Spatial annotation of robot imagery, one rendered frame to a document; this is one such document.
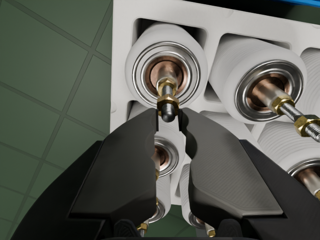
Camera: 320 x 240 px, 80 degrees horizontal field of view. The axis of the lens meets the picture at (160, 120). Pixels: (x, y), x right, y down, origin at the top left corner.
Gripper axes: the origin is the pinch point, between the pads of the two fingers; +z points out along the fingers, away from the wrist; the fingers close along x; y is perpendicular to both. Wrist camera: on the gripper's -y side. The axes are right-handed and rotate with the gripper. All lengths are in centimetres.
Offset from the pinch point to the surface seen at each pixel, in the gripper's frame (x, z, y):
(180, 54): 1.5, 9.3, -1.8
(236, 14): 9.1, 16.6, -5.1
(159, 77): -0.7, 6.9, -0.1
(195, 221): 5.1, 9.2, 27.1
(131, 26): -4.5, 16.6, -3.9
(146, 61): -2.1, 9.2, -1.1
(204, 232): 9.2, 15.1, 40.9
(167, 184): 0.4, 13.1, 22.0
